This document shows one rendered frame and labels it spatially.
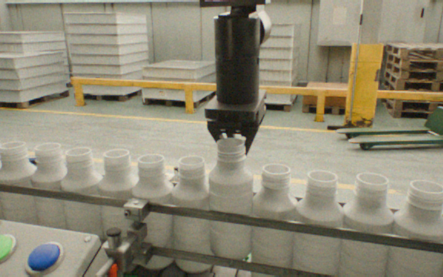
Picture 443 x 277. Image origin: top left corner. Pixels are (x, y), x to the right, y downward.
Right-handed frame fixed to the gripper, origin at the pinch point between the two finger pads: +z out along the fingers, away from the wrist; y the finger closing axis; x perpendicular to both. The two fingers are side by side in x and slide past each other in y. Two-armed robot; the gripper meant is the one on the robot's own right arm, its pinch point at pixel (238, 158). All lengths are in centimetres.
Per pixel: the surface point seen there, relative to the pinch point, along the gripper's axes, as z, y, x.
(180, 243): 10.4, -7.4, 6.8
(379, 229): 3.9, -7.1, -18.5
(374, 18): 20, 455, -70
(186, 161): -0.3, -2.6, 6.9
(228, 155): -3.6, -6.3, -0.2
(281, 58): 82, 519, 48
